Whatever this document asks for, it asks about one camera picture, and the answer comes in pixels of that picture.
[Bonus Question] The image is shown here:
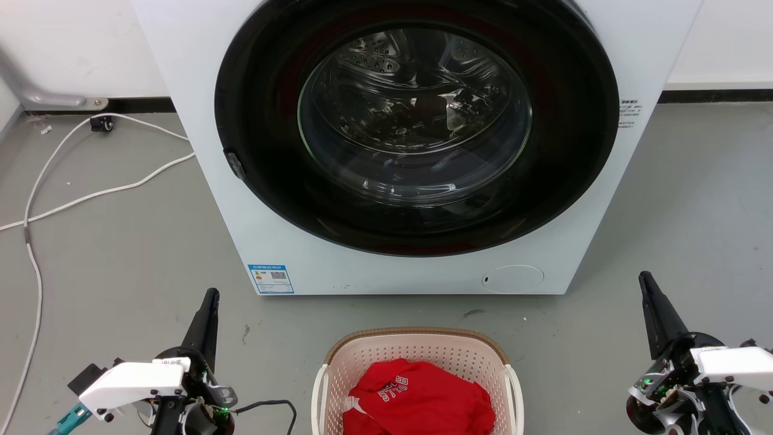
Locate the red garment with white print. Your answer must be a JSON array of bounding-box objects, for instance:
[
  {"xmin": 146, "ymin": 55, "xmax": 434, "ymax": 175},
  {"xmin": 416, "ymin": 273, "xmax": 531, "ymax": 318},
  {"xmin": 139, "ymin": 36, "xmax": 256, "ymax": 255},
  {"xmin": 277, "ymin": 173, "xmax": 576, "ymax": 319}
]
[{"xmin": 342, "ymin": 358, "xmax": 497, "ymax": 435}]

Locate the white front-load washing machine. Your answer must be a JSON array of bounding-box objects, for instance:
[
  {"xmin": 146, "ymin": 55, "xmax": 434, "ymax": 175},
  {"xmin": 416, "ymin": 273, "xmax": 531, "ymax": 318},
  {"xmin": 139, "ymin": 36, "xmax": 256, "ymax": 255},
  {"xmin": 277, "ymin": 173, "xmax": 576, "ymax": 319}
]
[{"xmin": 132, "ymin": 0, "xmax": 704, "ymax": 297}]

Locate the white power cord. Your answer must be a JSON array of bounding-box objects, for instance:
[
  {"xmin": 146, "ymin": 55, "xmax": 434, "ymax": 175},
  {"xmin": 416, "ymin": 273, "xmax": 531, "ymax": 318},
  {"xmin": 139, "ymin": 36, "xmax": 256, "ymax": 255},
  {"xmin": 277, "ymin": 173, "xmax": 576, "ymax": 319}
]
[{"xmin": 0, "ymin": 152, "xmax": 196, "ymax": 233}]

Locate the dark door latch handle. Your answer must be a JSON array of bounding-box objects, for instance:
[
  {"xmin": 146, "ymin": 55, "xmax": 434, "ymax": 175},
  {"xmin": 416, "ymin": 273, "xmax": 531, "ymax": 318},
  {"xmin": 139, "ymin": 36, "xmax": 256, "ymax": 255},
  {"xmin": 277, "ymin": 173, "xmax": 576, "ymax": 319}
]
[{"xmin": 224, "ymin": 149, "xmax": 247, "ymax": 181}]

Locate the thin black left gripper cable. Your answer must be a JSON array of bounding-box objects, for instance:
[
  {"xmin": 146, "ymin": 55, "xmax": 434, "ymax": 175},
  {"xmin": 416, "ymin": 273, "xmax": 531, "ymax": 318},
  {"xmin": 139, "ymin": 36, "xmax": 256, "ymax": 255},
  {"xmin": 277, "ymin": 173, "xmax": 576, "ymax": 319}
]
[{"xmin": 233, "ymin": 399, "xmax": 298, "ymax": 435}]

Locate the grey floor pipe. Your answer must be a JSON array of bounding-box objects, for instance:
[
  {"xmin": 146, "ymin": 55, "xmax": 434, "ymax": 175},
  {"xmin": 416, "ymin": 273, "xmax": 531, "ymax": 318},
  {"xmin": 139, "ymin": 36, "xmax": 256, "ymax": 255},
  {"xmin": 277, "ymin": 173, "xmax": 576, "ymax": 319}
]
[{"xmin": 0, "ymin": 47, "xmax": 110, "ymax": 112}]

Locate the teal cable connector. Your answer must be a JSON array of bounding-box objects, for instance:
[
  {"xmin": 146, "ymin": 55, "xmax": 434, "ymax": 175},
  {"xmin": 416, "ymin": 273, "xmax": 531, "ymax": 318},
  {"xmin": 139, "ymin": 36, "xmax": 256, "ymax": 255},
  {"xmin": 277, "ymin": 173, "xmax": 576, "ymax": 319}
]
[{"xmin": 48, "ymin": 403, "xmax": 92, "ymax": 435}]

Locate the round white filter cover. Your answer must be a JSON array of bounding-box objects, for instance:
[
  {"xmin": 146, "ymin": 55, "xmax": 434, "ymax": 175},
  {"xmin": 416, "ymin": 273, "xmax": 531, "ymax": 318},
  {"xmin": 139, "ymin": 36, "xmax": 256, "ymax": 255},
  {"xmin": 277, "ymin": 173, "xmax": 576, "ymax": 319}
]
[{"xmin": 481, "ymin": 264, "xmax": 545, "ymax": 295}]

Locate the beige perforated laundry basket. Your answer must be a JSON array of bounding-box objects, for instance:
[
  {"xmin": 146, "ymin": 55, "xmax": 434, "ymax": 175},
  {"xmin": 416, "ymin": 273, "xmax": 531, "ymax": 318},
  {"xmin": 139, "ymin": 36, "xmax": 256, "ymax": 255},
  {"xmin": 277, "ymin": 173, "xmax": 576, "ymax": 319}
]
[{"xmin": 310, "ymin": 327, "xmax": 525, "ymax": 435}]

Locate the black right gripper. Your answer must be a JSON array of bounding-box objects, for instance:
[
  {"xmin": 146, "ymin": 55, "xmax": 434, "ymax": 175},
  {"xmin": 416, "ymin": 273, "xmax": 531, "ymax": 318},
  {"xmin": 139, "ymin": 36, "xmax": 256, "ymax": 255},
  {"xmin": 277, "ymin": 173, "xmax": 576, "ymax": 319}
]
[{"xmin": 626, "ymin": 271, "xmax": 745, "ymax": 435}]

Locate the blue energy label sticker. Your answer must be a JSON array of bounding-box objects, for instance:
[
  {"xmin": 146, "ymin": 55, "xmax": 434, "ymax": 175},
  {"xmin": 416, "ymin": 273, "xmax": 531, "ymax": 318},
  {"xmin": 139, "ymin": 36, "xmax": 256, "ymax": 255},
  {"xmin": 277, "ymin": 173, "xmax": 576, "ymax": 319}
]
[{"xmin": 248, "ymin": 263, "xmax": 295, "ymax": 295}]

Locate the white hose with brown band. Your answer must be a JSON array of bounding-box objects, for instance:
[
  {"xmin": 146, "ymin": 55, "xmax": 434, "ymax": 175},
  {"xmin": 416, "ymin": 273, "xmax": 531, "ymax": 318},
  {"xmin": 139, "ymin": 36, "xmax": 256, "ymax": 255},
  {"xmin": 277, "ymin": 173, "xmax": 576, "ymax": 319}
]
[{"xmin": 0, "ymin": 112, "xmax": 190, "ymax": 433}]

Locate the black round washer door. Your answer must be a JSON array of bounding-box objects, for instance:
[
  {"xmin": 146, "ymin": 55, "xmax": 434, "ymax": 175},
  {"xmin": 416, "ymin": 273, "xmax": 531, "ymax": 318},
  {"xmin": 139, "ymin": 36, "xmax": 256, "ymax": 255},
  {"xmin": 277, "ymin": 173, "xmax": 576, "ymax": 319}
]
[{"xmin": 214, "ymin": 0, "xmax": 621, "ymax": 257}]

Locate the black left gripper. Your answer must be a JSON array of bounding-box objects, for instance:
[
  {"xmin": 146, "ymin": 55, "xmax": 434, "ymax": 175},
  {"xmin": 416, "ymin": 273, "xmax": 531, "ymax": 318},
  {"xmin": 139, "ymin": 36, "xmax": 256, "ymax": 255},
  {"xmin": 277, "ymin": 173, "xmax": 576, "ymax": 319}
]
[{"xmin": 149, "ymin": 288, "xmax": 239, "ymax": 435}]

